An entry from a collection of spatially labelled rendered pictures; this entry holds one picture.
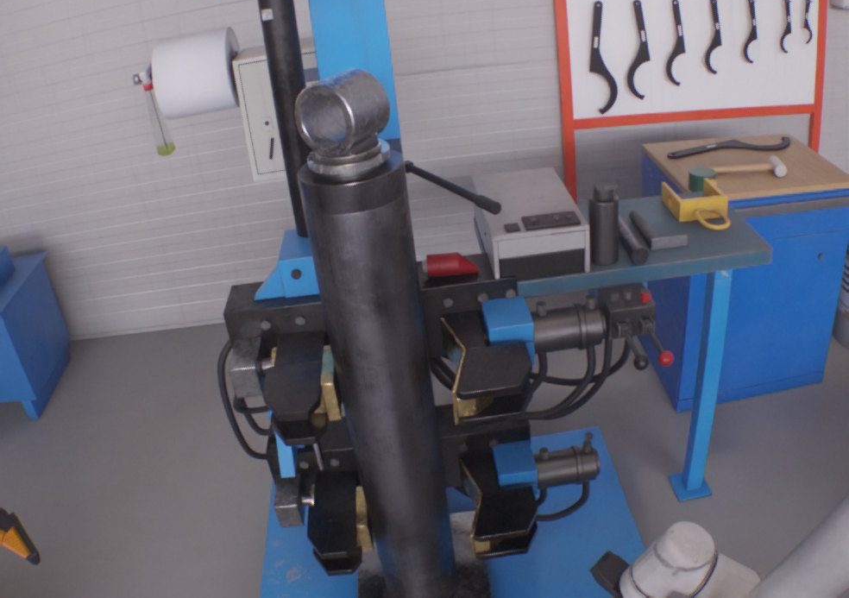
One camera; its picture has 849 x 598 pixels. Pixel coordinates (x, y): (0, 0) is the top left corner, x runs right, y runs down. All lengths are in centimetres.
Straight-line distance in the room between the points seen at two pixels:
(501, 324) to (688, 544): 81
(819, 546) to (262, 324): 140
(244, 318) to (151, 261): 214
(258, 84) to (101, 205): 181
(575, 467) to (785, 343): 133
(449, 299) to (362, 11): 72
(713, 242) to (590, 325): 45
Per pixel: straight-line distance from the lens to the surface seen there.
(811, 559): 93
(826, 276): 308
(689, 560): 116
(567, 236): 182
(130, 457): 334
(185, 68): 232
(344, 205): 143
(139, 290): 409
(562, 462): 211
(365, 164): 144
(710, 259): 198
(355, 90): 143
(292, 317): 187
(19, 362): 367
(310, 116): 149
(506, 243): 180
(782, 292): 300
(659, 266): 193
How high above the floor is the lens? 197
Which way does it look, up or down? 28 degrees down
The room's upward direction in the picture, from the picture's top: 7 degrees counter-clockwise
